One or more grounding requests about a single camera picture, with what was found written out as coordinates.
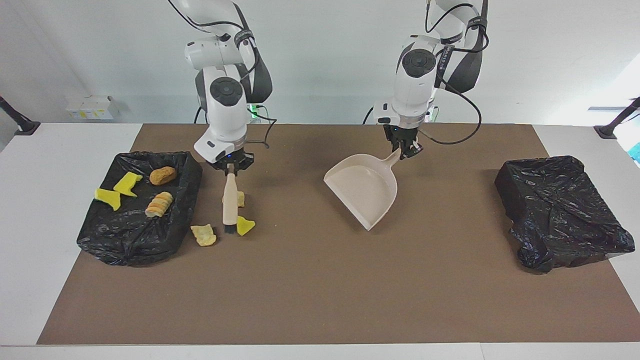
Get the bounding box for beige hand brush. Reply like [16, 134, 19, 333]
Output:
[222, 172, 240, 236]

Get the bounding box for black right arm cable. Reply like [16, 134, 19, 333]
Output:
[167, 0, 279, 149]

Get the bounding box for yellow notched sponge piece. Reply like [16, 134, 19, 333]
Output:
[113, 171, 144, 198]

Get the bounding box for tan cracker piece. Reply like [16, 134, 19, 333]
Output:
[190, 224, 218, 247]

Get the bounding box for black bag lined bin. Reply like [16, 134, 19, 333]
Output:
[76, 151, 204, 267]
[494, 155, 636, 274]

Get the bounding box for black clamp stand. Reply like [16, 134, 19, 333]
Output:
[593, 97, 640, 140]
[0, 96, 41, 137]

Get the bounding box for white wall boxes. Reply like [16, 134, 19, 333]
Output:
[66, 96, 120, 121]

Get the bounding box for brown table mat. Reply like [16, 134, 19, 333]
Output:
[36, 123, 640, 346]

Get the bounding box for beige plastic dustpan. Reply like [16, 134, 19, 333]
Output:
[323, 149, 402, 232]

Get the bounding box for green and yellow sponge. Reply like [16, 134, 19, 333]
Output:
[94, 188, 122, 211]

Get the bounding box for orange brown bread roll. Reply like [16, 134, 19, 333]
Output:
[149, 166, 178, 186]

